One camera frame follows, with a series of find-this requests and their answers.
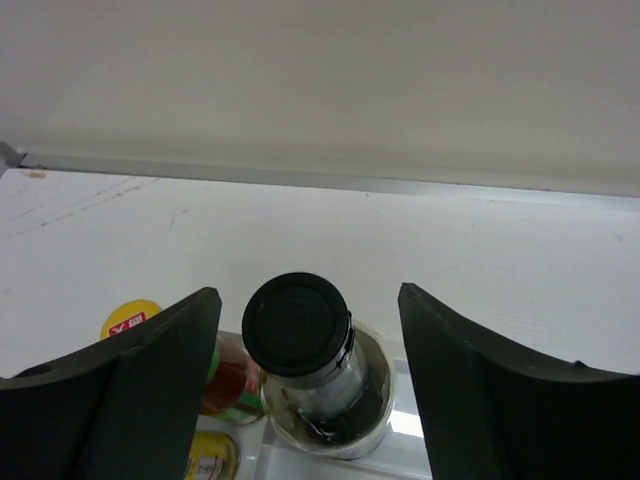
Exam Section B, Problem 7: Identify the small dark bottle gold cap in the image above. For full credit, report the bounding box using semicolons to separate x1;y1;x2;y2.
183;431;240;480

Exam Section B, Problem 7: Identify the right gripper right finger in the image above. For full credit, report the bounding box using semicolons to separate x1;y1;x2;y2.
398;283;639;479

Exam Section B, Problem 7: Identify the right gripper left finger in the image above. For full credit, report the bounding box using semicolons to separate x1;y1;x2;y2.
1;287;221;479

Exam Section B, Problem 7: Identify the tall dark soy sauce bottle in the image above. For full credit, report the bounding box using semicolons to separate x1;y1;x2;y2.
242;272;395;448

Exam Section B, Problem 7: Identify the red sauce bottle yellow cap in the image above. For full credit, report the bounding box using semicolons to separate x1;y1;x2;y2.
100;299;264;426

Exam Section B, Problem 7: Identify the white divided organizer tray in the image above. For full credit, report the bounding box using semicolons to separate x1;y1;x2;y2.
196;337;434;479

